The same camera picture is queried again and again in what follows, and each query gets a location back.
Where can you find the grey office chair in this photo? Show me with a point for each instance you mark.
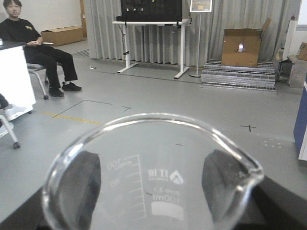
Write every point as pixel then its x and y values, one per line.
pixel 34 69

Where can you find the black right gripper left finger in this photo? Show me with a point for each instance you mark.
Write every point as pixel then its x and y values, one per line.
pixel 78 192

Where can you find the white counter at left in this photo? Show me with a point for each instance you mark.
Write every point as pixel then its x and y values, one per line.
pixel 15 83

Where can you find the open cardboard box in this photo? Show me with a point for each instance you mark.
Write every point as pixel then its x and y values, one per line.
pixel 241 47

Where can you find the blue cabinet at right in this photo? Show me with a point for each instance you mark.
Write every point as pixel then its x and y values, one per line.
pixel 300 129

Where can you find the clear 100ml glass beaker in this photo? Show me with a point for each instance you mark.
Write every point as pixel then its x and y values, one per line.
pixel 151 170

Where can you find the black equipment on desk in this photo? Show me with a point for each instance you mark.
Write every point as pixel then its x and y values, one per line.
pixel 150 11

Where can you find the seated person in black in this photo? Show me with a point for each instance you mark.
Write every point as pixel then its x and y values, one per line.
pixel 59 65

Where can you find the flat cardboard box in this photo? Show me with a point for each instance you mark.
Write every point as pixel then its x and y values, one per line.
pixel 63 36

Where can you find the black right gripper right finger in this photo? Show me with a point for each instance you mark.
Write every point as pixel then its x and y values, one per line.
pixel 221 180

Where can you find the sign stand with poster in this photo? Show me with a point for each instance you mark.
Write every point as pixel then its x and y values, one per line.
pixel 199 6

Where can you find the white standing desk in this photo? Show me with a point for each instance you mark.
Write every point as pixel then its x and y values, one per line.
pixel 160 42

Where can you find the stack of grey grates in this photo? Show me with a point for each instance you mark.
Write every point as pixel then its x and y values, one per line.
pixel 260 78

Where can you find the grey curtain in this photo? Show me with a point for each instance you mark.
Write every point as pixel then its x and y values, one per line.
pixel 204 36

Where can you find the white sneaker foot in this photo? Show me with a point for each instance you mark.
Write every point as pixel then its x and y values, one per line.
pixel 12 111

